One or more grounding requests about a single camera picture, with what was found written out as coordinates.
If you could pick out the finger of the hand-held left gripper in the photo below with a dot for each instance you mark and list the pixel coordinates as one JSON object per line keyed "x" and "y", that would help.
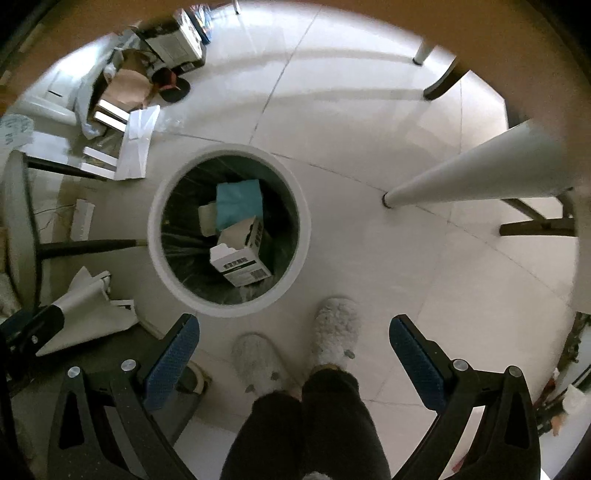
{"x": 32, "y": 330}

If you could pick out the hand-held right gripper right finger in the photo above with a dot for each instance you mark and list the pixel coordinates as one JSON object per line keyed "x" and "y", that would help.
{"x": 418, "y": 364}

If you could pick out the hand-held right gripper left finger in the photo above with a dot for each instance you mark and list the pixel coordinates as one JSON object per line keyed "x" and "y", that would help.
{"x": 171, "y": 360}

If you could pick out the white round trash bin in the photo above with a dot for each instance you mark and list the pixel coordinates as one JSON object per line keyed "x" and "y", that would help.
{"x": 166, "y": 258}

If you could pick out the beige round object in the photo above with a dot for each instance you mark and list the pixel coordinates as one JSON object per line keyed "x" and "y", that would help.
{"x": 196, "y": 379}

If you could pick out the grey fluffy left slipper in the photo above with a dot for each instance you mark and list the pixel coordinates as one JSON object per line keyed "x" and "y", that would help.
{"x": 256, "y": 362}

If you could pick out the grey fluffy slipper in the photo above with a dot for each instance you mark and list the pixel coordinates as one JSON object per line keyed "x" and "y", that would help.
{"x": 334, "y": 332}
{"x": 256, "y": 362}

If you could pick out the grey fluffy right slipper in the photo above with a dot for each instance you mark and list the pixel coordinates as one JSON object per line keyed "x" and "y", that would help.
{"x": 334, "y": 332}

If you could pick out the person's right leg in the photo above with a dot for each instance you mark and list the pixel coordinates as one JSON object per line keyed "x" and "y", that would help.
{"x": 341, "y": 420}

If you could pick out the person's leg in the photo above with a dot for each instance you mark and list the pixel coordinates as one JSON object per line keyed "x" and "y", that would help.
{"x": 268, "y": 438}
{"x": 341, "y": 420}

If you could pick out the round white stool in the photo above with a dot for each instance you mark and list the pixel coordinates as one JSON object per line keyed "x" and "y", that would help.
{"x": 18, "y": 221}

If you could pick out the white barcode cardboard box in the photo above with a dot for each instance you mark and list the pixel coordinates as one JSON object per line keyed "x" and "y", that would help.
{"x": 240, "y": 263}

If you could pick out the small white long box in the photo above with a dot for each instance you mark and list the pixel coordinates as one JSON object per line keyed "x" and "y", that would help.
{"x": 82, "y": 220}

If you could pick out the person's left leg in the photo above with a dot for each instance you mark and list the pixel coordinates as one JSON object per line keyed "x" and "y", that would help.
{"x": 268, "y": 438}

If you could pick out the teal paper packet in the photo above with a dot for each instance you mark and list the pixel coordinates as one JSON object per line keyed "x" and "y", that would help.
{"x": 238, "y": 201}

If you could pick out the patterned light cloth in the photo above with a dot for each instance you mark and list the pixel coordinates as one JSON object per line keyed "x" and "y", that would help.
{"x": 16, "y": 131}

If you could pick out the thick white table leg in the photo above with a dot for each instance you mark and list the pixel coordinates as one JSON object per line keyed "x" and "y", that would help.
{"x": 485, "y": 164}

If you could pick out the large flat white cardboard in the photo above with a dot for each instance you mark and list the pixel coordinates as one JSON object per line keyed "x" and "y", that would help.
{"x": 136, "y": 138}

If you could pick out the open white box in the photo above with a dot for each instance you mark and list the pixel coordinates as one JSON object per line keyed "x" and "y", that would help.
{"x": 111, "y": 115}

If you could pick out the white plastic bag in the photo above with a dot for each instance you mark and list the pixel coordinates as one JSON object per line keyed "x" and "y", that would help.
{"x": 90, "y": 101}

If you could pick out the brown paper bag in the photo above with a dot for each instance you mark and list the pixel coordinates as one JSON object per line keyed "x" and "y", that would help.
{"x": 129, "y": 85}

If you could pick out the black cap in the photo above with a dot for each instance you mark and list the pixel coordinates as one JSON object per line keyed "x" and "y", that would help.
{"x": 174, "y": 85}

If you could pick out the dark wooden chair leg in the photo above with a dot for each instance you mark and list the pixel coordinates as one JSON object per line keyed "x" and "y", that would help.
{"x": 445, "y": 81}

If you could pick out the thin white table leg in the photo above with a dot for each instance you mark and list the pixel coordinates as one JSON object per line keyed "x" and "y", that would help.
{"x": 424, "y": 50}

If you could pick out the printed appliance carton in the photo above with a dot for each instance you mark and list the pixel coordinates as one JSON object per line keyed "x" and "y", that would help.
{"x": 178, "y": 39}

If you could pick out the dark wooden chair frame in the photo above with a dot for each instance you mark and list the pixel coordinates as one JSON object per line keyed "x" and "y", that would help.
{"x": 540, "y": 226}

